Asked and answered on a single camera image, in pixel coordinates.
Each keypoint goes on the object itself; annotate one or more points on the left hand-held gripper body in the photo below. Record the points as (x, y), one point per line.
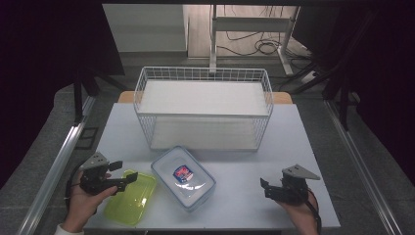
(94, 179)

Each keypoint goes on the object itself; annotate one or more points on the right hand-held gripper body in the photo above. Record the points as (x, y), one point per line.
(293, 189)

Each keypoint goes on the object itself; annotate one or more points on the yellow-green plastic container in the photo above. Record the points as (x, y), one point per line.
(130, 206)

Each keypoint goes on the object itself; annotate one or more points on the clear blue-rimmed food container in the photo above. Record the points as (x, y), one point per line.
(192, 193)

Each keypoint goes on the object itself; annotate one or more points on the person's left hand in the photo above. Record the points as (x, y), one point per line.
(81, 204)

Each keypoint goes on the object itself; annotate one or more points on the person's right hand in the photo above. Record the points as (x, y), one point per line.
(301, 217)

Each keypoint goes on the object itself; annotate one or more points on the black metal stand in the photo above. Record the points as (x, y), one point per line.
(343, 104)
(78, 101)

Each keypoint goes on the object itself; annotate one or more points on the wooden table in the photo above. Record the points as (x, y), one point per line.
(282, 98)

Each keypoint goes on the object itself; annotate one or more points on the white power strip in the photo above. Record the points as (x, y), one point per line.
(308, 77)

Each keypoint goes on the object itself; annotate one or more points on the dark curtain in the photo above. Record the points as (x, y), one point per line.
(49, 65)
(385, 81)

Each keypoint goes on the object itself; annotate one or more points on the white panel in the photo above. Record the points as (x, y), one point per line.
(147, 29)

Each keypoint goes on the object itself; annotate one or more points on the black floor bracket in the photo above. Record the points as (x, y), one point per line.
(85, 145)

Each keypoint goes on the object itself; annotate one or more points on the aluminium rail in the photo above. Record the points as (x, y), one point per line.
(359, 163)
(62, 153)

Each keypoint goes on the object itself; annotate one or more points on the white metal desk frame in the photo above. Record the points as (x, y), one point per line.
(251, 23)

